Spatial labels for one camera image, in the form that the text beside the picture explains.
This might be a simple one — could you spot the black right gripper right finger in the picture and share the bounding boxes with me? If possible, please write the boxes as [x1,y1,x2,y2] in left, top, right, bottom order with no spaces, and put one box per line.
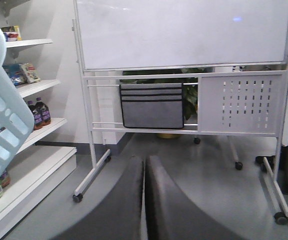
[145,155,241,240]

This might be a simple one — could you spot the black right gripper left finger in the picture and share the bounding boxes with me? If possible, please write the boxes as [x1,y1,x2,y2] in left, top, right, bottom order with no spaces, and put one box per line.
[53,156,144,240]

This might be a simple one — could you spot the white metal shelving unit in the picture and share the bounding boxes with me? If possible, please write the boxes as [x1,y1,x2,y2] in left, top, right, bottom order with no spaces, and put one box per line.
[0,0,77,240]

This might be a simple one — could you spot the grey fabric pocket organizer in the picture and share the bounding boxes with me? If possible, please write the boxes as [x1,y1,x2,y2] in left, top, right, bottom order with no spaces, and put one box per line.
[119,83,184,129]

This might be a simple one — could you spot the purple cap dark bottle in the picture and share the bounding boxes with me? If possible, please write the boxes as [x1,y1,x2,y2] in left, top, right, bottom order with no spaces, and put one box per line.
[35,97,51,126]
[27,100,43,130]

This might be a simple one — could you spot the white rolling whiteboard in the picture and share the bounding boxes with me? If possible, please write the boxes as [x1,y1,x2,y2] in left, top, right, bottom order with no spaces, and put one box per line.
[74,0,288,225]

